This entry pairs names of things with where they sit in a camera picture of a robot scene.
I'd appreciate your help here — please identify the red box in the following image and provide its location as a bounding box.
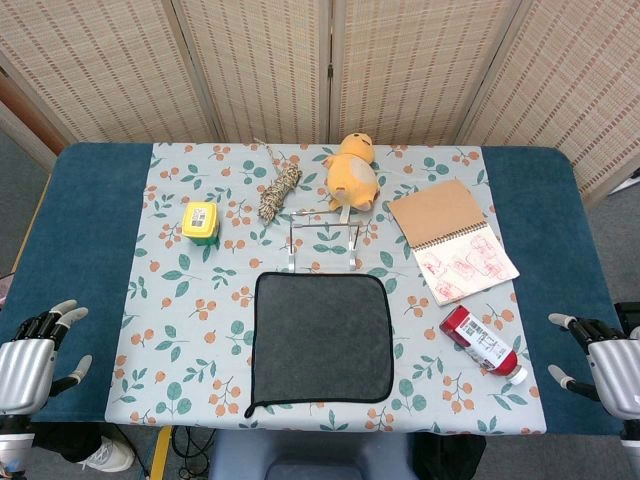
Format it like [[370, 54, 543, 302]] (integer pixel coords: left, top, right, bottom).
[[438, 304, 529, 386]]

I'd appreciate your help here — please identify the black floor cable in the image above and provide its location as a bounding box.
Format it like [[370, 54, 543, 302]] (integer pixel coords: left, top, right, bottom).
[[172, 426, 214, 480]]

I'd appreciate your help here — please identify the yellow plush toy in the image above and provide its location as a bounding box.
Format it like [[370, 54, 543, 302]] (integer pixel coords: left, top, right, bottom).
[[322, 132, 382, 214]]

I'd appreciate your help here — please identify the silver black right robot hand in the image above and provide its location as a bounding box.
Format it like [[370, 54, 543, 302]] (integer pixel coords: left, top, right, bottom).
[[547, 312, 640, 421]]

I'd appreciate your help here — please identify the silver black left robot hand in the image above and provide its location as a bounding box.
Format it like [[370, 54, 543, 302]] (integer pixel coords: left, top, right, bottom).
[[0, 299, 95, 416]]

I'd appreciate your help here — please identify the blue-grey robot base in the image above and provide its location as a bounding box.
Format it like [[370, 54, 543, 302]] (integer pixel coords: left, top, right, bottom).
[[207, 429, 416, 480]]

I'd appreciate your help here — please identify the metal wire stand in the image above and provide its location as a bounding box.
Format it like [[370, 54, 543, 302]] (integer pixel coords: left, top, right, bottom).
[[287, 209, 362, 274]]

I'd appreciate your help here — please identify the woven folding screen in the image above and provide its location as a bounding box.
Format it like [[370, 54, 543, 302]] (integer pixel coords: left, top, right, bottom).
[[0, 0, 640, 201]]

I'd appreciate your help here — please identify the brown wooden board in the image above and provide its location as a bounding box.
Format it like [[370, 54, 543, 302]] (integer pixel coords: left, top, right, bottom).
[[0, 67, 67, 156]]

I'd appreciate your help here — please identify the black trouser leg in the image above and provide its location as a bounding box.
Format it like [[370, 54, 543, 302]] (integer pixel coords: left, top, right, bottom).
[[32, 422, 106, 464]]

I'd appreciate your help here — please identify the green container with yellow lid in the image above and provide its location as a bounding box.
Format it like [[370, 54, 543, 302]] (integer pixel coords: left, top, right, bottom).
[[180, 200, 221, 248]]

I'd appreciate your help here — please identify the floral fruit print tablecloth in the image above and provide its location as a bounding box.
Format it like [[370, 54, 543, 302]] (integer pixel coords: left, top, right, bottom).
[[103, 142, 547, 435]]

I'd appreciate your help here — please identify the white sneaker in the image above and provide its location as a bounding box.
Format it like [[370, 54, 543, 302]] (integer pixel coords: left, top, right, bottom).
[[77, 434, 136, 474]]

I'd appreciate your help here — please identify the spiral notebook with brown cover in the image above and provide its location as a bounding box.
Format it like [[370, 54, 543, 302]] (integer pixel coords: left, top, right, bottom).
[[387, 179, 521, 307]]

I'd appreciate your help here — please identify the bundle of striped rope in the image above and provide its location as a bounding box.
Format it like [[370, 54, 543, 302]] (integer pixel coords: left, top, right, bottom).
[[253, 137, 304, 224]]

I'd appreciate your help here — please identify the teal table cover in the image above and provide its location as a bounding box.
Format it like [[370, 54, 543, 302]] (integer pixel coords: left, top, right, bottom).
[[0, 142, 626, 436]]

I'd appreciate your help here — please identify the grey and blue microfibre towel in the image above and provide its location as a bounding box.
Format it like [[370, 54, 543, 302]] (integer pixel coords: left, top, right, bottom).
[[243, 271, 392, 420]]

